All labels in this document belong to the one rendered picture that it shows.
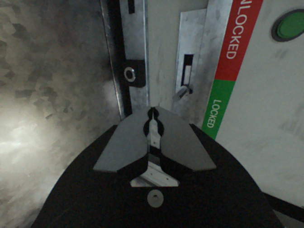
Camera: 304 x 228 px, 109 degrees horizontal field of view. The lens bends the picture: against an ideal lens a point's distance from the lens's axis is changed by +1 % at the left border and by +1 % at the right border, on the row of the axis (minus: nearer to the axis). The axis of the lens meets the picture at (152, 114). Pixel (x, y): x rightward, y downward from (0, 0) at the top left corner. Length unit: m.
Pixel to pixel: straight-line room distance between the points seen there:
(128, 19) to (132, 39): 0.04
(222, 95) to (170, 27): 0.16
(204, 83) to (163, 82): 0.10
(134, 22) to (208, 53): 0.16
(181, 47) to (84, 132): 0.27
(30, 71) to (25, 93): 0.03
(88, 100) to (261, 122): 0.34
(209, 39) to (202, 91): 0.08
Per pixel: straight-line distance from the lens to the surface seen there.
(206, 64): 0.21
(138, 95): 0.31
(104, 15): 0.31
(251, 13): 0.25
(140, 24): 0.28
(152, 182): 0.49
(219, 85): 0.25
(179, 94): 0.22
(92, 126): 0.30
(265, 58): 0.25
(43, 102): 0.24
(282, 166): 0.35
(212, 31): 0.21
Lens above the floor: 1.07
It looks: 26 degrees down
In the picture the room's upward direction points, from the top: 105 degrees clockwise
